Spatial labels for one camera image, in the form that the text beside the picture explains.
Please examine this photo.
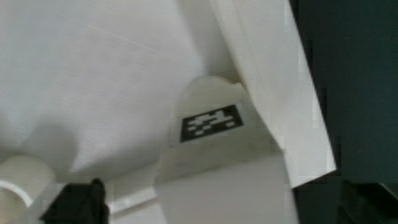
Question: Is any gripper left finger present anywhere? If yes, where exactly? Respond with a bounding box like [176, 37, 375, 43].
[39, 179, 110, 224]

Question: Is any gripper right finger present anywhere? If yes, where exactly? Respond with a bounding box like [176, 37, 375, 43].
[336, 181, 398, 224]

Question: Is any white square tabletop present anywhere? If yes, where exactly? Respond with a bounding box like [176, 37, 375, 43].
[0, 0, 338, 224]

